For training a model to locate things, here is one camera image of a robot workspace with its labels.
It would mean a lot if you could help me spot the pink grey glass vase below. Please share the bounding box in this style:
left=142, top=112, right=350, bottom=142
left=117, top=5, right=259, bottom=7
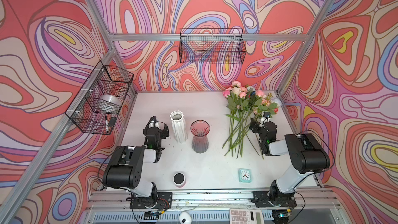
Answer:
left=190, top=120, right=210, bottom=153

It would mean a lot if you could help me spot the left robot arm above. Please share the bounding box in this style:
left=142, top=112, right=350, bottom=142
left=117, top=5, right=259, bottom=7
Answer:
left=102, top=119, right=170, bottom=201

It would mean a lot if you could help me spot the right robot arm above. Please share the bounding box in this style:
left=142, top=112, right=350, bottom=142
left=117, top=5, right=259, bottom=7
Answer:
left=249, top=119, right=331, bottom=207

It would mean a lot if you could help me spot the white ribbed ceramic vase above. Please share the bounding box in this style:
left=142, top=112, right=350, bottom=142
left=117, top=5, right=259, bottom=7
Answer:
left=170, top=111, right=188, bottom=144

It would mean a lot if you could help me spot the bunch of artificial flowers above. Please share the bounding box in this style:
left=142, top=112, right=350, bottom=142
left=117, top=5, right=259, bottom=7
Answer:
left=222, top=80, right=282, bottom=157

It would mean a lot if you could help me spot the mint green small clock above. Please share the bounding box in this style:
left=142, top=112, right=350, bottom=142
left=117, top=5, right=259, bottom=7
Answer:
left=238, top=169, right=252, bottom=183

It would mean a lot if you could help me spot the white round device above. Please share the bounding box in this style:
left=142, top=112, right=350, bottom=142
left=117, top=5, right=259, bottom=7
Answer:
left=178, top=212, right=192, bottom=224

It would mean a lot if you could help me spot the white pink calculator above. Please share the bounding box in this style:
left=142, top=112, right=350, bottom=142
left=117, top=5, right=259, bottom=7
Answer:
left=230, top=208, right=264, bottom=224

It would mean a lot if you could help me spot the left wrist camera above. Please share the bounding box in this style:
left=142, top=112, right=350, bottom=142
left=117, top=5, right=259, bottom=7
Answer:
left=149, top=121, right=160, bottom=128

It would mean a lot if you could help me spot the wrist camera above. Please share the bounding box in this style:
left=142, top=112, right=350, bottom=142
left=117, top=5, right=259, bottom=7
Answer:
left=149, top=121, right=160, bottom=128
left=260, top=111, right=271, bottom=126

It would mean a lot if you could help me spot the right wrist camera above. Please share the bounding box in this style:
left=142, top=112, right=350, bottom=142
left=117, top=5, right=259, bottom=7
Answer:
left=260, top=111, right=271, bottom=126

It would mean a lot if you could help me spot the black wire basket left wall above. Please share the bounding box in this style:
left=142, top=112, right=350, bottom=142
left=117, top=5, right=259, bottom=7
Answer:
left=65, top=61, right=134, bottom=135

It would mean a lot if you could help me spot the black wire basket wall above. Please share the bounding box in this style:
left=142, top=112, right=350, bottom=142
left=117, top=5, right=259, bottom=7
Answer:
left=65, top=61, right=134, bottom=135
left=179, top=27, right=247, bottom=64

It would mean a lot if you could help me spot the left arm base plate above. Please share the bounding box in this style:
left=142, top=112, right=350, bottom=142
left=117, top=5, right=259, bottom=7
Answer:
left=129, top=191, right=173, bottom=211

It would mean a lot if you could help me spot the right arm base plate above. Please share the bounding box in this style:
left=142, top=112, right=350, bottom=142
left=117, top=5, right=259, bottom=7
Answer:
left=251, top=191, right=297, bottom=208

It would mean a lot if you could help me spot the black wire basket back wall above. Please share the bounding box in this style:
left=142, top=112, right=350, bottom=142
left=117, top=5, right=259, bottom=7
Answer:
left=179, top=27, right=247, bottom=64

